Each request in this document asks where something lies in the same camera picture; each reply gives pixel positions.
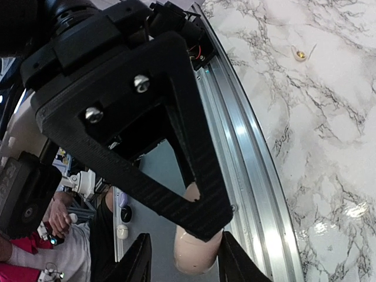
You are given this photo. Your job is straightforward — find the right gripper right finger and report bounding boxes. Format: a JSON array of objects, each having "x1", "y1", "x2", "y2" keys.
[{"x1": 218, "y1": 231, "x2": 270, "y2": 282}]

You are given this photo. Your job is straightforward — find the white earbud charging case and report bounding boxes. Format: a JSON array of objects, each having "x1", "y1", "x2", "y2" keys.
[{"x1": 173, "y1": 180, "x2": 224, "y2": 276}]

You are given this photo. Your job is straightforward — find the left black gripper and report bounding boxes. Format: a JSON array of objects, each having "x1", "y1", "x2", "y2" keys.
[{"x1": 20, "y1": 0, "x2": 206, "y2": 142}]

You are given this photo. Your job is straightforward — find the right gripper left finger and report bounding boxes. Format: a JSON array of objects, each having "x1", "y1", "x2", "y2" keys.
[{"x1": 105, "y1": 233, "x2": 152, "y2": 282}]

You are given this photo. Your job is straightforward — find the aluminium front rail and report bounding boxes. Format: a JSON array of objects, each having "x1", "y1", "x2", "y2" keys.
[{"x1": 130, "y1": 1, "x2": 304, "y2": 281}]

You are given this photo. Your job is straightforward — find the white earbud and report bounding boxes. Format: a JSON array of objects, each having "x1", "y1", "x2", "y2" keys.
[{"x1": 291, "y1": 44, "x2": 317, "y2": 62}]

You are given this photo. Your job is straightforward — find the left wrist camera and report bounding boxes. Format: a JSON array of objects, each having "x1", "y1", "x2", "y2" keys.
[{"x1": 1, "y1": 152, "x2": 62, "y2": 240}]

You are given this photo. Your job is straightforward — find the person in red clothing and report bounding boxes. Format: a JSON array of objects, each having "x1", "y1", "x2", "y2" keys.
[{"x1": 1, "y1": 189, "x2": 115, "y2": 281}]

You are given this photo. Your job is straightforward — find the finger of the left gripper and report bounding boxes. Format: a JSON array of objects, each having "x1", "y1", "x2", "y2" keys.
[{"x1": 35, "y1": 32, "x2": 233, "y2": 241}]

